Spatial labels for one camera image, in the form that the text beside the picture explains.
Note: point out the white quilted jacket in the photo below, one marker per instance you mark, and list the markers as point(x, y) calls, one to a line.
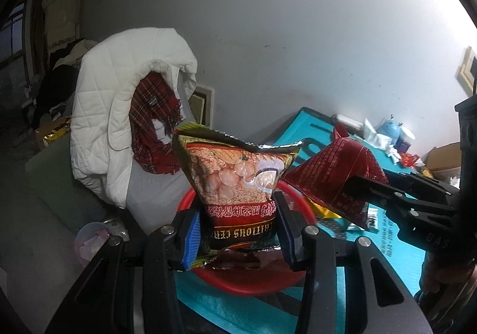
point(100, 132)

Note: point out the crumpled white tissue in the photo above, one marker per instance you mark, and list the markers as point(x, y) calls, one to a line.
point(380, 141)

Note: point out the person's left hand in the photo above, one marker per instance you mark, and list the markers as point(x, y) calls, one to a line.
point(437, 271)

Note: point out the blue deer humidifier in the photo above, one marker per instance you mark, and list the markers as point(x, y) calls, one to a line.
point(391, 129)

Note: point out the dark blue white-lid jar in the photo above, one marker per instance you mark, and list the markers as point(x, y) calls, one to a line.
point(405, 139)

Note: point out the white remote control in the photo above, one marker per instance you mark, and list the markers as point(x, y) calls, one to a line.
point(347, 122)

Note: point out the red mesh basket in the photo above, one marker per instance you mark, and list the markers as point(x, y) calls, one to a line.
point(255, 274)

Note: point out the large red snack bag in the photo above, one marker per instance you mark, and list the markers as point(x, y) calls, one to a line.
point(322, 177)

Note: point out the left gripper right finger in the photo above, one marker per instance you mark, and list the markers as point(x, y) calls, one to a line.
point(289, 225)

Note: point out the gold cereal snack bag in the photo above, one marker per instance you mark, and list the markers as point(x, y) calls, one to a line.
point(233, 181)

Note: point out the cardboard box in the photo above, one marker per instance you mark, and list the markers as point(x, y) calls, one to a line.
point(444, 158)

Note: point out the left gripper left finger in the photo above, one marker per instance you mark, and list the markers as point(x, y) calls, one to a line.
point(189, 238)

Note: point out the yellow snack packet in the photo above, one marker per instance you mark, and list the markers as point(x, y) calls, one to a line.
point(321, 212)

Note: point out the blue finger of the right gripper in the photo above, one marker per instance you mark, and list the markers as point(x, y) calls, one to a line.
point(423, 188)
point(393, 201)

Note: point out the wall intercom panel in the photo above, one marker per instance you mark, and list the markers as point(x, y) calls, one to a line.
point(467, 72)

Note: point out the red plaid scarf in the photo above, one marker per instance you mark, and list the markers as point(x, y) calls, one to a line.
point(154, 114)

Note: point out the red candy wrapper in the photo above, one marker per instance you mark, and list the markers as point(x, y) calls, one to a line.
point(408, 160)

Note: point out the white black snack packet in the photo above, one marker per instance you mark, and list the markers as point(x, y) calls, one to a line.
point(372, 222)

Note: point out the grey chair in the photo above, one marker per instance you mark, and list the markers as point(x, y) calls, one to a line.
point(153, 199)

